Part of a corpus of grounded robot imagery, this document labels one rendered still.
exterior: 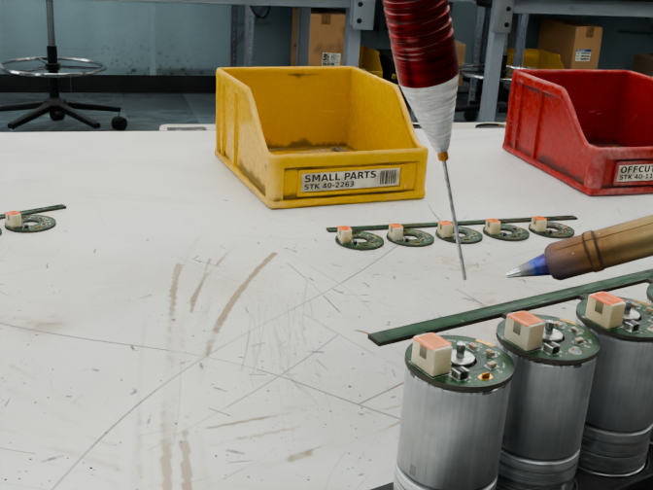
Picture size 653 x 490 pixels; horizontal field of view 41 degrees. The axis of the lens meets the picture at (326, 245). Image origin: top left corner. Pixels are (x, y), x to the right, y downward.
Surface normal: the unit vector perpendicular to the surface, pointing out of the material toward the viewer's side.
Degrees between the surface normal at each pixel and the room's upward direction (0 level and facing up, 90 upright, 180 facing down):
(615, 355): 90
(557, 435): 90
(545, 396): 90
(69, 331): 0
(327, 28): 91
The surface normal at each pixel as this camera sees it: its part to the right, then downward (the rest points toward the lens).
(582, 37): 0.31, 0.35
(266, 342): 0.05, -0.94
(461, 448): 0.07, 0.36
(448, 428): -0.28, 0.32
